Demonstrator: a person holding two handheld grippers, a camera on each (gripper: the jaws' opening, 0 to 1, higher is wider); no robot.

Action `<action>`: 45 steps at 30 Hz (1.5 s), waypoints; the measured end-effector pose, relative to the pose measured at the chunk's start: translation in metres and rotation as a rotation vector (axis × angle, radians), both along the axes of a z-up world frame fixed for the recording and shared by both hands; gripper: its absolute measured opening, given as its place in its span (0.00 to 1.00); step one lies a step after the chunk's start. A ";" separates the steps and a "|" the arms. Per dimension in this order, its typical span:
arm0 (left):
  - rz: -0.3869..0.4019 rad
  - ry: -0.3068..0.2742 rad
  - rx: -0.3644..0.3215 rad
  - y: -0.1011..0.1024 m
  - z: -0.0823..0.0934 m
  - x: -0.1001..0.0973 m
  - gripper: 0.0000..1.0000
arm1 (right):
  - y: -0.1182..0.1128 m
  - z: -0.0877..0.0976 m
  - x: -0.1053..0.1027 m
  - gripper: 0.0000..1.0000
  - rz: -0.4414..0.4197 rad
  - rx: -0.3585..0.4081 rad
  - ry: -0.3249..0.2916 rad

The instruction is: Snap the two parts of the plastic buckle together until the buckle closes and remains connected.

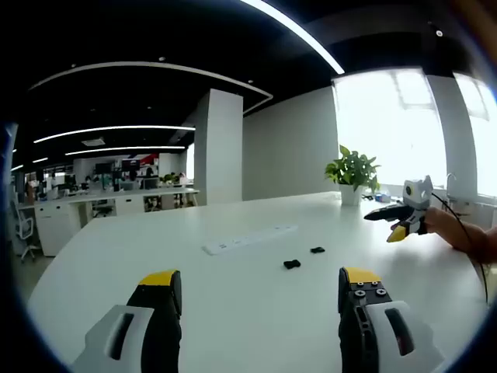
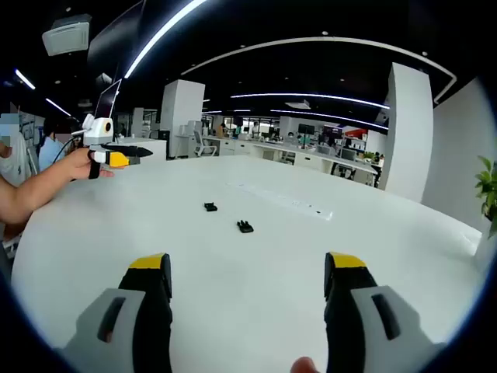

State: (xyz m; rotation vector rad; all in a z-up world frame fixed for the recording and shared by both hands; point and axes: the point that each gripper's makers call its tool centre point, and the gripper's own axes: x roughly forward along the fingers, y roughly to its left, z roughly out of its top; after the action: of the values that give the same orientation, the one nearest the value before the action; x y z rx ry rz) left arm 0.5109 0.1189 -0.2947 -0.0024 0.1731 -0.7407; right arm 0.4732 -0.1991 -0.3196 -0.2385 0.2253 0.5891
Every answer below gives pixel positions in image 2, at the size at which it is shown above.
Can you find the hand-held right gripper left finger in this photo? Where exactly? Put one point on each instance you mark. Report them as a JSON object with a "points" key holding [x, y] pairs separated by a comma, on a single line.
{"points": [[116, 334]]}

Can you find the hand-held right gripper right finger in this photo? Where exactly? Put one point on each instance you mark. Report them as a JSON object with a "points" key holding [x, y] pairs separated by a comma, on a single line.
{"points": [[404, 334]]}

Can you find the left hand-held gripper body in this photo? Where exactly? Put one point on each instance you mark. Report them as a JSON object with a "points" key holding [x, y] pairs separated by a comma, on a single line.
{"points": [[97, 132]]}

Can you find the black plastic buckle socket part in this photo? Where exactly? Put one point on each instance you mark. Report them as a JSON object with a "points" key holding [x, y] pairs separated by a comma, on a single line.
{"points": [[210, 206]]}

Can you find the black plastic buckle pronged part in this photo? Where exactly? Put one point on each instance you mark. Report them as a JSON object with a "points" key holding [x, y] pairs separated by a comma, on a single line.
{"points": [[245, 227]]}

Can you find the person's right hand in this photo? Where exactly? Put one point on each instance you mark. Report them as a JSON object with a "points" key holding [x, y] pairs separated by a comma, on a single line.
{"points": [[304, 366]]}

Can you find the silver monitor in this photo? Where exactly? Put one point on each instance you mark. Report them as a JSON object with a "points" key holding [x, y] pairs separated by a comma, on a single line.
{"points": [[108, 99]]}

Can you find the white office chair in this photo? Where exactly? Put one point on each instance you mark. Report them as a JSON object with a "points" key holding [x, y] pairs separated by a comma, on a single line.
{"points": [[202, 143]]}

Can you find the white ceiling air conditioner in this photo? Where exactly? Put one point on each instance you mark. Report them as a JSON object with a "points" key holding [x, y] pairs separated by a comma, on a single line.
{"points": [[66, 37]]}

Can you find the long white ceiling light strip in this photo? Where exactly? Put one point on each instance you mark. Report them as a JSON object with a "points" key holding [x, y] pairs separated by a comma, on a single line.
{"points": [[163, 33]]}

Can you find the long white office desk row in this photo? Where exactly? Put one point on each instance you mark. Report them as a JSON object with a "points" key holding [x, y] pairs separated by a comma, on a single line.
{"points": [[279, 151]]}

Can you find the white recessed power strip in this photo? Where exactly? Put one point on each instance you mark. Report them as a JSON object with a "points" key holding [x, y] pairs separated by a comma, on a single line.
{"points": [[283, 200]]}

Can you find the green potted plant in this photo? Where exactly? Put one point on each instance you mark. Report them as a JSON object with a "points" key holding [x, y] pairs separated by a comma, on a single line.
{"points": [[487, 182]]}

